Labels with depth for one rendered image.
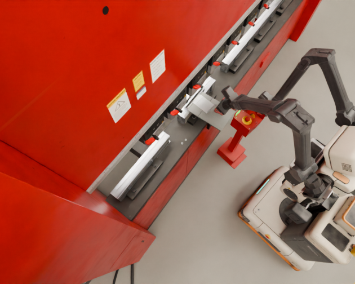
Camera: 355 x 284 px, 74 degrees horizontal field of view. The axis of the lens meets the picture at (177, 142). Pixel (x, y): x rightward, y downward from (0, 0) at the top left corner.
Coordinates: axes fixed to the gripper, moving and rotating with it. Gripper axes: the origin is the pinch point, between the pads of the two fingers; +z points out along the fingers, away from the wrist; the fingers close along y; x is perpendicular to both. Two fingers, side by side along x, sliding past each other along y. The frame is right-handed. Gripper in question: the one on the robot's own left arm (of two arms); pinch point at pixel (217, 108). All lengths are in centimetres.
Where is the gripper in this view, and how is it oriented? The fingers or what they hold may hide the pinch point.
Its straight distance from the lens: 155.6
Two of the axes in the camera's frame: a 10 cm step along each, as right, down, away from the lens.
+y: -6.0, 7.3, -3.2
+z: -4.0, 0.7, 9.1
